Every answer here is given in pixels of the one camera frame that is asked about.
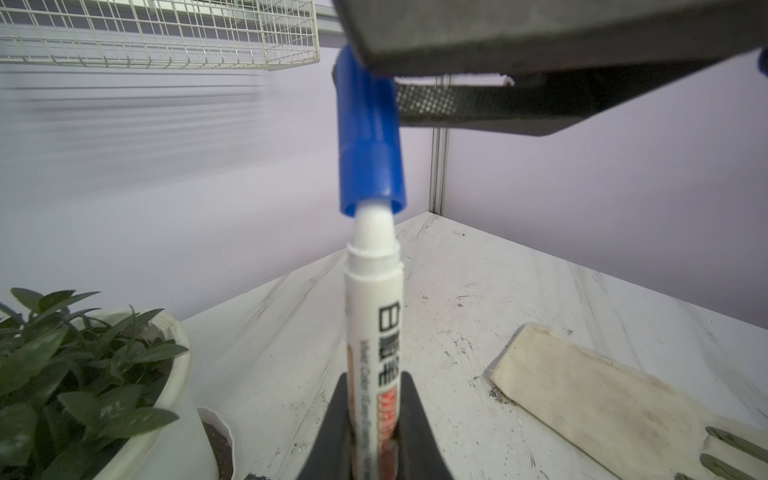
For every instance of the beige green-fingered glove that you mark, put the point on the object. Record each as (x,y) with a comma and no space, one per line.
(630,422)

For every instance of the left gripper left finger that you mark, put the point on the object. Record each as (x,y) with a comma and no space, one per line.
(330,456)

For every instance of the white plant saucer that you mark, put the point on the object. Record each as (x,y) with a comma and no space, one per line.
(221,440)

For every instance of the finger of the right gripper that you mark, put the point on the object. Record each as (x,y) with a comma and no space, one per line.
(430,38)
(544,104)

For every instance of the potted green plant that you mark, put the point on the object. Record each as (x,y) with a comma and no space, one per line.
(87,394)

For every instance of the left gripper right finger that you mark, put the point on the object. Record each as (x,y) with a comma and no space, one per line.
(419,456)

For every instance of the white wire wall basket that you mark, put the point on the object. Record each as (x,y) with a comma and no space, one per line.
(146,34)

